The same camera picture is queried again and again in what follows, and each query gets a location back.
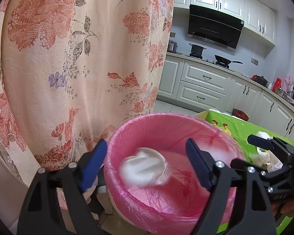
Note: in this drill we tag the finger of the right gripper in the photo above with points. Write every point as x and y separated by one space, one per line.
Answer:
260 142
250 166

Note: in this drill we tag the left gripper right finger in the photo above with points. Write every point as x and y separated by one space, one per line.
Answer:
251 212

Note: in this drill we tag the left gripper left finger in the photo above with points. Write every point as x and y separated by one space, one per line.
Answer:
41 214

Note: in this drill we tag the white plastic bag wad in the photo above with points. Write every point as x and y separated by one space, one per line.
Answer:
147 168

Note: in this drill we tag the white tissue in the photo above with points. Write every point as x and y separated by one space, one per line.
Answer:
266 160

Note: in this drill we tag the pink lined trash bin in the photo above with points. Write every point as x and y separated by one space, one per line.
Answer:
175 207

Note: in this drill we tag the right hand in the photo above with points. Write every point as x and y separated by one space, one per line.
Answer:
288 209

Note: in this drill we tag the green cartoon tablecloth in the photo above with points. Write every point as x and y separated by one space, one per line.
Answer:
276 206

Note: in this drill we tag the red box on floor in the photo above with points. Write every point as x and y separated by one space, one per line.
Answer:
240 114

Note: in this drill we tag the steel bowl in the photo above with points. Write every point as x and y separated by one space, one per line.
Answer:
280 92

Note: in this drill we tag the pink thermos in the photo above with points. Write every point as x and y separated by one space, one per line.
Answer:
286 83

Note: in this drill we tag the black red casserole pot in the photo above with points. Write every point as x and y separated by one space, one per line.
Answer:
260 80

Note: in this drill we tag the white lower cabinets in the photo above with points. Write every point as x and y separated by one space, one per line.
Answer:
199 85

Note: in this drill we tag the white cabinets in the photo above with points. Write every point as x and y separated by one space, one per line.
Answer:
257 17
199 85

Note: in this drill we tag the black frying pan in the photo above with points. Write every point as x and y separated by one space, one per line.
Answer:
224 62

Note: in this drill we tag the black stock pot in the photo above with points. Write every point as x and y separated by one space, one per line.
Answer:
196 51

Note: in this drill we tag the white upper cabinets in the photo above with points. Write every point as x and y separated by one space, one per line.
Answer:
257 17

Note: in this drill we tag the black range hood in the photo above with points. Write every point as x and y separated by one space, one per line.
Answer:
215 27

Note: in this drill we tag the steel pressure cooker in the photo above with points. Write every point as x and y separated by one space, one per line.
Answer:
172 46

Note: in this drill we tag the floral peach curtain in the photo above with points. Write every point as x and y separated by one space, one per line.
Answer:
71 72

